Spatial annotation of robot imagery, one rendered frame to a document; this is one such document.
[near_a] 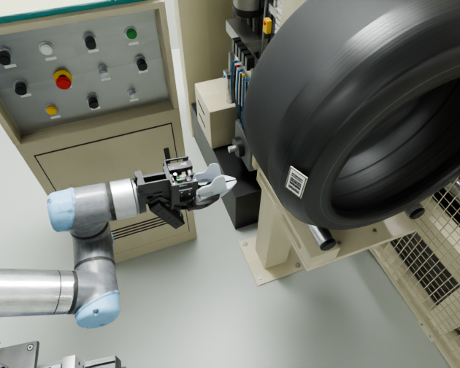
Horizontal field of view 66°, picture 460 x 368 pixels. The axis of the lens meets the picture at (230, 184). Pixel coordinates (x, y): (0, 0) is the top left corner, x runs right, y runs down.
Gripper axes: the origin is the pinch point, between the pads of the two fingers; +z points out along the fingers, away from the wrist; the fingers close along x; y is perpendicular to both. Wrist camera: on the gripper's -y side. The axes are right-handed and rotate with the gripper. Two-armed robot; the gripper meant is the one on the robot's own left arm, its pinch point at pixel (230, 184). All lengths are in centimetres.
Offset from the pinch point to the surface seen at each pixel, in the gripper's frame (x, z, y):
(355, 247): -11.0, 38.1, -26.2
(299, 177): -10.6, 8.3, 11.0
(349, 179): 4.8, 41.4, -15.0
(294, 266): 21, 57, -104
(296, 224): -1.4, 22.5, -22.1
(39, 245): 81, -66, -120
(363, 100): -10.6, 15.1, 27.1
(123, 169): 55, -18, -47
